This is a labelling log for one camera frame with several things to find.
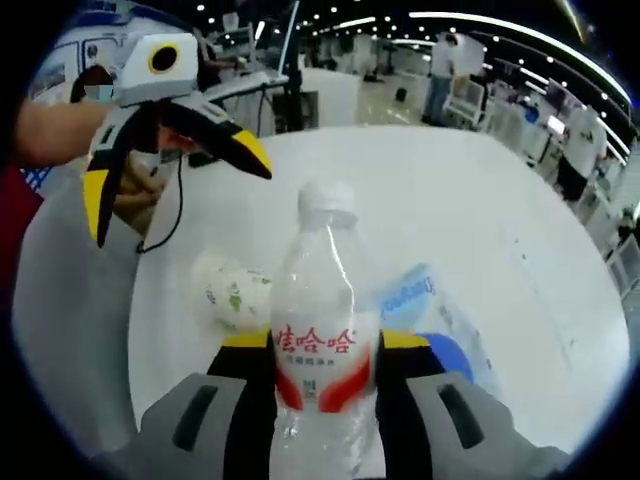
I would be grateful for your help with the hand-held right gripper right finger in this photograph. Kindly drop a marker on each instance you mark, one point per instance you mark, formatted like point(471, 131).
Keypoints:
point(410, 400)

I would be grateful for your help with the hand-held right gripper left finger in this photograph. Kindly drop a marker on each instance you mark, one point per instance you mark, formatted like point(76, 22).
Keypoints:
point(240, 400)

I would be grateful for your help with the person's red shirt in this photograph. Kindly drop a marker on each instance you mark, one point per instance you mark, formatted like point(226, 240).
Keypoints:
point(17, 235)

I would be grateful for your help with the white paper cup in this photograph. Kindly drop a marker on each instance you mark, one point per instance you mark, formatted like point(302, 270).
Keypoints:
point(225, 290)

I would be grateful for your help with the blue white wall poster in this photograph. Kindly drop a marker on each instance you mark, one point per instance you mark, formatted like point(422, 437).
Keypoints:
point(65, 55)

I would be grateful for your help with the black computer mouse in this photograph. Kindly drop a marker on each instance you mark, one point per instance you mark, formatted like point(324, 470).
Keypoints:
point(202, 161)

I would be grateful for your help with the white office desk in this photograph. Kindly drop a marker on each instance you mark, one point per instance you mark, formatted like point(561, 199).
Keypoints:
point(325, 100)

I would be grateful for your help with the clear water bottle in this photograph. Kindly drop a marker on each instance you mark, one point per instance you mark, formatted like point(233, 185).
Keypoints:
point(315, 300)

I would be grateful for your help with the pale curved desk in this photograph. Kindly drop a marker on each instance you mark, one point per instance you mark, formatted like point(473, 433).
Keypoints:
point(75, 310)

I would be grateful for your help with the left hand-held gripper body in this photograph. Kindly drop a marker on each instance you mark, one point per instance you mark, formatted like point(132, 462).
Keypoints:
point(150, 75)

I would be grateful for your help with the light blue pouch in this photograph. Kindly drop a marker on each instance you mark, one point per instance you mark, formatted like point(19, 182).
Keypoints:
point(450, 320)

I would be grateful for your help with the white table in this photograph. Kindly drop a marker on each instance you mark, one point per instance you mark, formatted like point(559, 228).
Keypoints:
point(450, 200)

